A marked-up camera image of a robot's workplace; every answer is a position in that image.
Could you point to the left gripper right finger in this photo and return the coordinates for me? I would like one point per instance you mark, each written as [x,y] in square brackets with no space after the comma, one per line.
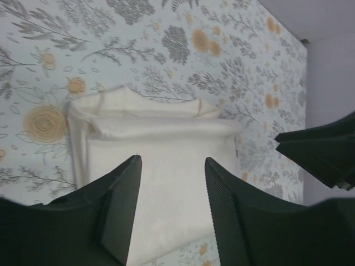
[255,228]

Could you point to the white t shirt red print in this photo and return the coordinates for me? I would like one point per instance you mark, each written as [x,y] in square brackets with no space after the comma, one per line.
[173,141]

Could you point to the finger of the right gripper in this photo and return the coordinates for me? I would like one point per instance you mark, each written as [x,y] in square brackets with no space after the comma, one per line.
[326,152]

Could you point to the floral table cloth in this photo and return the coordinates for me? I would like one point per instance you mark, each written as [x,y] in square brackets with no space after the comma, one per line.
[234,54]

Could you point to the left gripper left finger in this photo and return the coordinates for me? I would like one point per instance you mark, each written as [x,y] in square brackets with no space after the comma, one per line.
[89,226]

